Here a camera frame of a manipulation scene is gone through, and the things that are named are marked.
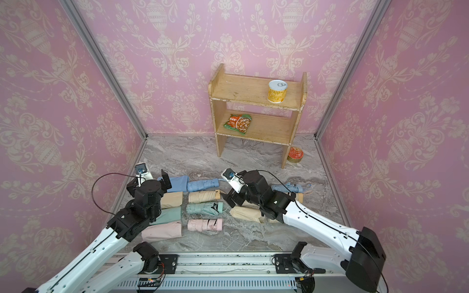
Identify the beige umbrella sleeve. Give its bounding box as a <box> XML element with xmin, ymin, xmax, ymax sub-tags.
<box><xmin>230</xmin><ymin>206</ymin><xmax>265</xmax><ymax>223</ymax></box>

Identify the pink sleeved umbrella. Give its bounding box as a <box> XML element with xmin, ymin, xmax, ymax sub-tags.
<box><xmin>141</xmin><ymin>221</ymin><xmax>182</xmax><ymax>242</ymax></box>

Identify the blue sleeved umbrella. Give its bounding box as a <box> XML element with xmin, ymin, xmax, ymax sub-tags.
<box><xmin>167</xmin><ymin>175</ymin><xmax>189</xmax><ymax>192</ymax></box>

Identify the beige sleeved umbrella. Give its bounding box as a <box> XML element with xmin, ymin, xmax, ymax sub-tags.
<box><xmin>161</xmin><ymin>192</ymin><xmax>183</xmax><ymax>209</ymax></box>

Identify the green sleeved umbrella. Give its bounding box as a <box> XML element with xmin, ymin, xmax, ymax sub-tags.
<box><xmin>150</xmin><ymin>206</ymin><xmax>181</xmax><ymax>225</ymax></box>

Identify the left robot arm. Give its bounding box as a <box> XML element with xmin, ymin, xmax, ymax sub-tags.
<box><xmin>24</xmin><ymin>171</ymin><xmax>172</xmax><ymax>293</ymax></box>

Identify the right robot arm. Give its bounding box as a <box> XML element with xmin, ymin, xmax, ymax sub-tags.
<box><xmin>221</xmin><ymin>168</ymin><xmax>389</xmax><ymax>293</ymax></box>

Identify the red round tin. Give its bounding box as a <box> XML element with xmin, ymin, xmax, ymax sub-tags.
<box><xmin>287</xmin><ymin>146</ymin><xmax>304</xmax><ymax>163</ymax></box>

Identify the orange green snack packet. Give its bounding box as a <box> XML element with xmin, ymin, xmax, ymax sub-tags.
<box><xmin>224</xmin><ymin>114</ymin><xmax>252</xmax><ymax>135</ymax></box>

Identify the wooden two-tier shelf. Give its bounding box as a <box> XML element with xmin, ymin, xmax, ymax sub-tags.
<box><xmin>208</xmin><ymin>63</ymin><xmax>309</xmax><ymax>168</ymax></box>

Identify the yellow can white lid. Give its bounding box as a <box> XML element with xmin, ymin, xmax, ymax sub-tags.
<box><xmin>268</xmin><ymin>79</ymin><xmax>288</xmax><ymax>104</ymax></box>

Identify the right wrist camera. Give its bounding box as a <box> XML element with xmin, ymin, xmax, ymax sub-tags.
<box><xmin>221</xmin><ymin>168</ymin><xmax>245</xmax><ymax>194</ymax></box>

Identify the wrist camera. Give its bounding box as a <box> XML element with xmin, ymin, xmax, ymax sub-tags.
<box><xmin>134</xmin><ymin>162</ymin><xmax>153</xmax><ymax>187</ymax></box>
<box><xmin>221</xmin><ymin>168</ymin><xmax>245</xmax><ymax>194</ymax></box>

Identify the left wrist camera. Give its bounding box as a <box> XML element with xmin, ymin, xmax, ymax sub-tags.
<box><xmin>134</xmin><ymin>162</ymin><xmax>153</xmax><ymax>187</ymax></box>

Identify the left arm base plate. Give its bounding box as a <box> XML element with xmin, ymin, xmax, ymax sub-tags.
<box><xmin>144</xmin><ymin>254</ymin><xmax>179</xmax><ymax>275</ymax></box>

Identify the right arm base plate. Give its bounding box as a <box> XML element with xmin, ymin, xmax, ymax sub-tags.
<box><xmin>272</xmin><ymin>242</ymin><xmax>326</xmax><ymax>275</ymax></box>

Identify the aluminium front rail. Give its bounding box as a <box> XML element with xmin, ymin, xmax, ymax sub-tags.
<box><xmin>65</xmin><ymin>251</ymin><xmax>385</xmax><ymax>293</ymax></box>

